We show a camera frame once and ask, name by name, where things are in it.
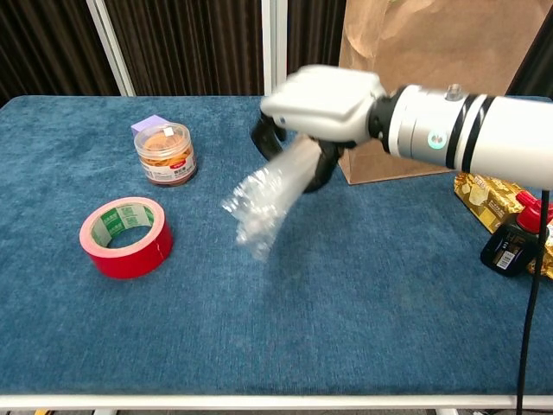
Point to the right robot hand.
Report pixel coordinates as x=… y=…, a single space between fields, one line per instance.
x=324 y=104

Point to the white plastic zip ties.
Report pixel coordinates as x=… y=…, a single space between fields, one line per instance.
x=272 y=194

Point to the gold foil snack package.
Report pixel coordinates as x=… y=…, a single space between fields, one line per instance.
x=484 y=194

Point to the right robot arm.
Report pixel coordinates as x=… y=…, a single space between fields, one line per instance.
x=466 y=129

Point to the brown paper bag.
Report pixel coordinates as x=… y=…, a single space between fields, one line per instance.
x=432 y=43

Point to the black pleated partition panel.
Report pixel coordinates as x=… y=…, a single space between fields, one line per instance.
x=535 y=65
x=43 y=43
x=315 y=43
x=186 y=43

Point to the clear jar of rubber bands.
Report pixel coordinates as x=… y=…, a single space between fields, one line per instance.
x=166 y=162

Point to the purple cube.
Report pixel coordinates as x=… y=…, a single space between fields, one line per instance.
x=146 y=124

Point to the black ink bottle red cap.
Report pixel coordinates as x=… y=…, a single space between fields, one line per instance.
x=510 y=253

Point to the blue table cloth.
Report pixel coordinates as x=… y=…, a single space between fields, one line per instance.
x=216 y=324

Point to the red adhesive tape roll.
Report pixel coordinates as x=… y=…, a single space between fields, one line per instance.
x=129 y=259

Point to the white table frame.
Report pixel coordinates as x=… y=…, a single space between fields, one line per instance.
x=259 y=402

